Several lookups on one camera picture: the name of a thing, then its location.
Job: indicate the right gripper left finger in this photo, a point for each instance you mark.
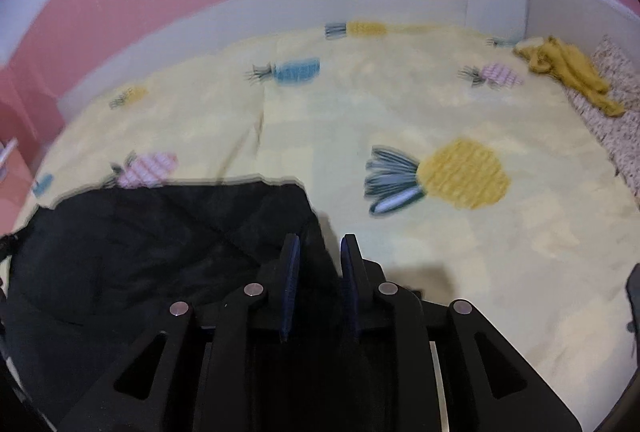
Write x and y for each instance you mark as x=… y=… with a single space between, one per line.
x=246 y=369

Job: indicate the pink bedside cabinet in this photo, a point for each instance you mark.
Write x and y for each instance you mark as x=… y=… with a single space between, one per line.
x=15 y=185

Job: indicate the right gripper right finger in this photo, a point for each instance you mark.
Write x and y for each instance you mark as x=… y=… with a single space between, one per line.
x=394 y=371

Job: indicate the mustard yellow crumpled cloth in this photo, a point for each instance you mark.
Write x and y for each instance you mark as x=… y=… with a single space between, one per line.
x=570 y=66

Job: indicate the yellow pineapple print bedsheet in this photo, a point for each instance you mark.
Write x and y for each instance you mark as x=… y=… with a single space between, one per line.
x=547 y=265

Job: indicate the black large garment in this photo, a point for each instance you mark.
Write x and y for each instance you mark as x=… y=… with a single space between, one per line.
x=89 y=275

